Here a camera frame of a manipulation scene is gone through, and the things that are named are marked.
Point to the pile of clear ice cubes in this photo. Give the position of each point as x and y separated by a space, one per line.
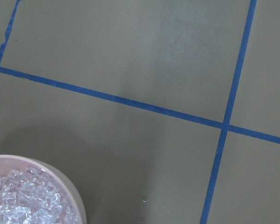
33 196

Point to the pink bowl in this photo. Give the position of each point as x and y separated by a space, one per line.
10 162

